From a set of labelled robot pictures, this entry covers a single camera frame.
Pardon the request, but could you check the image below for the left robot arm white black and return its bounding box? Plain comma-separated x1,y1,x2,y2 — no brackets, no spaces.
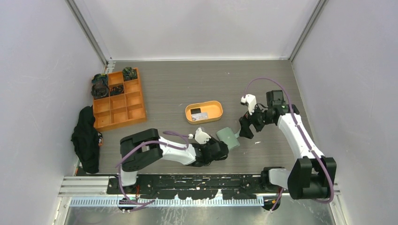
116,127,229,194

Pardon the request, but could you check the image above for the aluminium frame rail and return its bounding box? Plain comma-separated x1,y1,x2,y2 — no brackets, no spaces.
289,0,329,63
65,0,113,67

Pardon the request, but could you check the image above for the dark item middle compartment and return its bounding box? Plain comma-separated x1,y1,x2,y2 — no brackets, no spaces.
110,84,124,96

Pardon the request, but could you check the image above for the aluminium frame rail right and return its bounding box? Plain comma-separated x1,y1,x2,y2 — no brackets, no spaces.
289,0,329,63

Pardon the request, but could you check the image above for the orange oval tray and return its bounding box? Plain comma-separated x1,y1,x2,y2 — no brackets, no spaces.
185,100,223,125

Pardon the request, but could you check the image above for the white slotted cable duct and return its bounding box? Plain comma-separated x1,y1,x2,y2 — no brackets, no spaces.
69,196,264,207

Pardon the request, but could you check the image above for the dark rolled item left lower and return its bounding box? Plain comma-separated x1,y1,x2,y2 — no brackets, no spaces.
91,83,109,100

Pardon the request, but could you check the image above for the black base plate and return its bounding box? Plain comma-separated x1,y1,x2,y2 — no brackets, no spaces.
106,174,280,200

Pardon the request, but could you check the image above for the white grey card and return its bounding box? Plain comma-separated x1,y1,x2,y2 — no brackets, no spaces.
191,112,208,122

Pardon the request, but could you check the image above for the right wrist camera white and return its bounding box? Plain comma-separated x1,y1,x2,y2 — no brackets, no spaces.
240,94,257,115

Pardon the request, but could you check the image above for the dark rolled item left upper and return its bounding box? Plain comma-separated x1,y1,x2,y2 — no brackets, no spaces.
91,74,108,86

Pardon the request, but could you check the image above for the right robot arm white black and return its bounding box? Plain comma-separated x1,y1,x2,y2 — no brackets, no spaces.
239,90,337,203

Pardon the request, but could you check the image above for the orange compartment organizer box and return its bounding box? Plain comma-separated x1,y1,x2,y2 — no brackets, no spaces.
92,67,147,132

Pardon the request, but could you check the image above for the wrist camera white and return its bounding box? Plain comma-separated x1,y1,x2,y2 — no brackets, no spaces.
188,127,212,144
240,94,257,115

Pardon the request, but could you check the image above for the dark rolled item top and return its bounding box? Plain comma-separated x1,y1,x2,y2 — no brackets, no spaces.
122,67,138,82

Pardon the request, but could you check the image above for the green card holder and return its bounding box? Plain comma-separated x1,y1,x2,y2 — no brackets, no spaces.
216,127,240,150

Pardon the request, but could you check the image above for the small black card in tray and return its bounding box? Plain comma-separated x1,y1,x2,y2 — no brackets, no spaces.
190,108,201,114

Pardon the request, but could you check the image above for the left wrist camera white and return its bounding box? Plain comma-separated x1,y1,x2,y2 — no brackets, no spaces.
188,127,212,144

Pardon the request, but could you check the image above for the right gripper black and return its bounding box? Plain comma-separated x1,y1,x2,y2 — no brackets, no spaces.
239,101,274,139

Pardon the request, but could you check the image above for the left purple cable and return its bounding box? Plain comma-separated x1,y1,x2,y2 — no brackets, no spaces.
115,130,191,212

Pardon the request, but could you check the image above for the dark rolled item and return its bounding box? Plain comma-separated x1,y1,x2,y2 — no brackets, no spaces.
91,74,108,86
91,83,109,100
122,67,138,82

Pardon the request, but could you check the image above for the black cloth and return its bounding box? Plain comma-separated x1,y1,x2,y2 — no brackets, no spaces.
71,106,100,174

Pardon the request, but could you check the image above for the aluminium frame rail left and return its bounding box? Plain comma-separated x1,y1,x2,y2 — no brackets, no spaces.
65,0,113,67

